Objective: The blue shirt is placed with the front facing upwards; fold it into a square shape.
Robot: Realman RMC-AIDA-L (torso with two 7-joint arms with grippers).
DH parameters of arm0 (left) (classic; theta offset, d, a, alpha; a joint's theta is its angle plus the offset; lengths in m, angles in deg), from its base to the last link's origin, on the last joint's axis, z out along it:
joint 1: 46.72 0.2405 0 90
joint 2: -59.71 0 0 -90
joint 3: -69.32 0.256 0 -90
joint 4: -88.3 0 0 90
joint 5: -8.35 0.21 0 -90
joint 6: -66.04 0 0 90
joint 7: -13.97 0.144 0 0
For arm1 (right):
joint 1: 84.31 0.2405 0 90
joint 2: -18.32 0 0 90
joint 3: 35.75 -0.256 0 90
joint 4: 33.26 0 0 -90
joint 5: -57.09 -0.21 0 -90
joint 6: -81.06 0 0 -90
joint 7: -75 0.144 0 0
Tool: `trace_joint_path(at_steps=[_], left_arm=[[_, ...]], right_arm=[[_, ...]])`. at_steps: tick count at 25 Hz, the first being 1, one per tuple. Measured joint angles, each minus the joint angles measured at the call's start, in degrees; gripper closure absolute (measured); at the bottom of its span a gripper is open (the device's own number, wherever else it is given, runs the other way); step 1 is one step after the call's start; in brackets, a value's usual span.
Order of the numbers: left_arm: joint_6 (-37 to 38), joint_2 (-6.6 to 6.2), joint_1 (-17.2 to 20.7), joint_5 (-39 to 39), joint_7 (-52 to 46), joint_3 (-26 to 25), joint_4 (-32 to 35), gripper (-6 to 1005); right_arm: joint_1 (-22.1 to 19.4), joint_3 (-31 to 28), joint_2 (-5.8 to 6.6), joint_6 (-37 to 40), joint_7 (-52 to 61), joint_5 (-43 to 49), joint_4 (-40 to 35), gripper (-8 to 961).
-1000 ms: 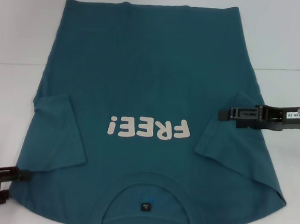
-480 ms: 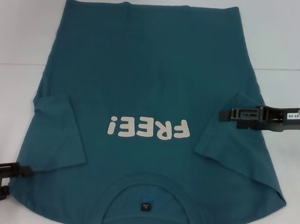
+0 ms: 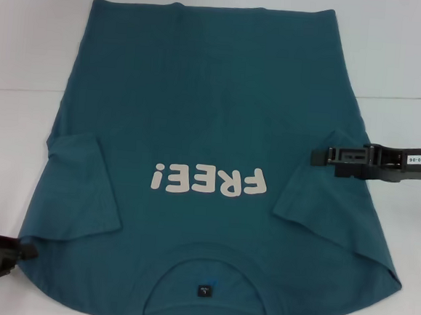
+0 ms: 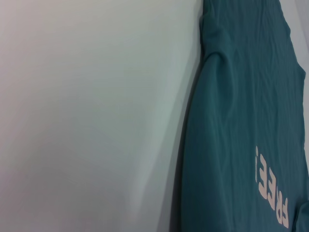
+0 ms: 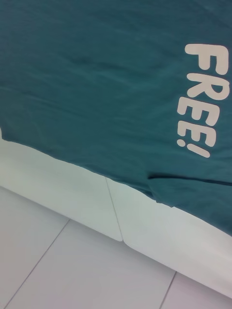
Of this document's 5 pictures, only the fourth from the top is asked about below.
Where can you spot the teal T-shirt with FREE! print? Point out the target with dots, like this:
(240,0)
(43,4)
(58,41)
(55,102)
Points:
(241,96)

